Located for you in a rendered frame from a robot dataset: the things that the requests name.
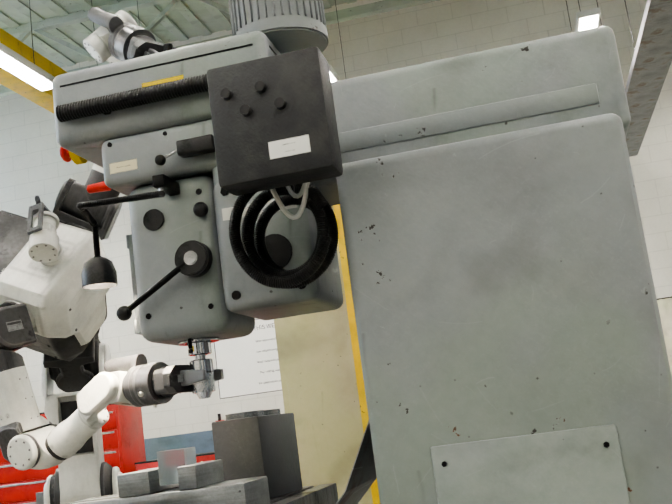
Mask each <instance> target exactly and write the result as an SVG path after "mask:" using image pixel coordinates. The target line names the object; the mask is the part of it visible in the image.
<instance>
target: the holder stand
mask: <svg viewBox="0 0 672 504"><path fill-rule="evenodd" d="M225 416H226V420H224V421H217V422H212V434H213V443H214V453H215V460H220V459H221V460H222V462H223V472H224V481H228V480H236V479H244V478H252V477H260V476H267V478H268V487H269V495H270V499H273V498H276V497H279V496H282V495H286V494H289V493H292V492H295V491H299V490H302V488H303V487H302V479H301V470H300V462H299V454H298V445H297V437H296V429H295V421H294V414H293V413H283V414H281V412H280V409H271V410H257V411H249V412H241V413H234V414H227V415H225Z"/></svg>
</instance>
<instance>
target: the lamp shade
mask: <svg viewBox="0 0 672 504"><path fill-rule="evenodd" d="M81 279H82V288H83V289H105V288H111V287H115V286H117V285H118V281H117V271H116V269H115V267H114V265H113V262H112V261H111V260H109V259H107V258H106V257H102V256H95V257H93V258H90V259H89V260H88V261H87V262H85V263H84V266H83V270H82V274H81Z"/></svg>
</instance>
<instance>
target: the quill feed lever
mask: <svg viewBox="0 0 672 504"><path fill-rule="evenodd" d="M212 261H213V257H212V253H211V250H210V249H209V248H208V246H206V245H205V244H203V243H201V242H199V241H195V240H190V241H186V242H184V243H183V244H181V245H180V246H179V248H178V249H177V251H176V253H175V265H176V267H175V268H174V269H173V270H172V271H171V272H169V273H168V274H167V275H166V276H164V277H163V278H162V279H161V280H160V281H158V282H157V283H156V284H155V285H153V286H152V287H151V288H150V289H149V290H147V291H146V292H145V293H144V294H142V295H141V296H140V297H139V298H138V299H136V300H135V301H134V302H133V303H131V304H130V305H129V306H121V307H119V308H118V310H117V313H116V315H117V317H118V319H119V320H121V321H127V320H129V319H130V318H131V316H132V311H133V310H134V309H135V308H136V307H138V306H139V305H140V304H141V303H142V302H144V301H145V300H146V299H147V298H149V297H150V296H151V295H152V294H153V293H155V292H156V291H157V290H158V289H160V288H161V287H162V286H163V285H164V284H166V283H167V282H168V281H169V280H171V279H172V278H173V277H174V276H175V275H177V274H178V273H179V272H180V273H182V274H184V275H186V276H189V277H194V278H196V277H200V276H203V275H204V274H206V273H207V272H208V271H209V269H210V267H211V265H212Z"/></svg>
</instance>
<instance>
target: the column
mask: <svg viewBox="0 0 672 504"><path fill-rule="evenodd" d="M342 166H343V174H342V175H341V176H339V177H336V179H337V187H338V194H339V201H340V209H341V216H342V224H343V231H344V239H345V246H346V253H347V261H348V268H349V276H350V283H351V291H352V298H353V305H354V313H355V320H356V328H357V335H358V343H359V350H360V357H361V365H362V372H363V380H364V387H365V395H366V402H367V409H368V417H369V424H370V432H371V439H372V447H373V454H374V462H375V469H376V476H377V484H378V491H379V499H380V504H672V375H671V370H670V365H669V360H668V355H667V349H666V344H665V339H664V334H663V329H662V324H661V318H660V313H659V308H658V303H657V298H656V293H655V287H654V282H653V277H652V272H651V267H650V262H649V256H648V251H647V246H646V241H645V236H644V231H643V225H642V220H641V215H640V210H639V205H638V199H637V194H636V189H635V184H634V179H633V174H632V168H631V163H630V158H629V153H628V148H627V143H626V137H625V132H624V127H623V122H622V120H621V118H620V117H619V116H618V115H616V114H613V113H609V114H603V115H598V116H593V117H587V118H582V119H577V120H572V121H566V122H561V123H556V124H550V125H545V126H540V127H534V128H529V129H524V130H519V131H513V132H508V133H503V134H497V135H492V136H487V137H482V138H476V139H471V140H466V141H460V142H455V143H450V144H444V145H439V146H434V147H429V148H423V149H418V150H413V151H407V152H402V153H397V154H392V155H386V156H381V157H376V158H370V159H365V160H360V161H354V162H349V163H344V164H342Z"/></svg>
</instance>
